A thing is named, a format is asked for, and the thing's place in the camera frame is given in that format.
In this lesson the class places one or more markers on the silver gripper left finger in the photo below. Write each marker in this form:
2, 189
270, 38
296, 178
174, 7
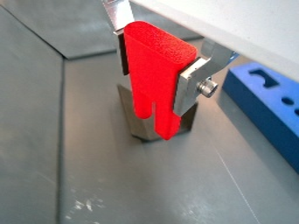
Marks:
121, 16

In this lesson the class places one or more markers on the blue foam shape board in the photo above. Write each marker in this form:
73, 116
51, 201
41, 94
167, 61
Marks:
268, 97

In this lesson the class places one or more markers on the red square-circle peg object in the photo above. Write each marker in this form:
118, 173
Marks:
157, 57

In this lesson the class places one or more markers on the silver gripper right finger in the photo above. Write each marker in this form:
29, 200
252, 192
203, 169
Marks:
194, 81

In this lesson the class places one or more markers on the dark grey curved block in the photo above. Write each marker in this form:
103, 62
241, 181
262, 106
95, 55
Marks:
142, 128

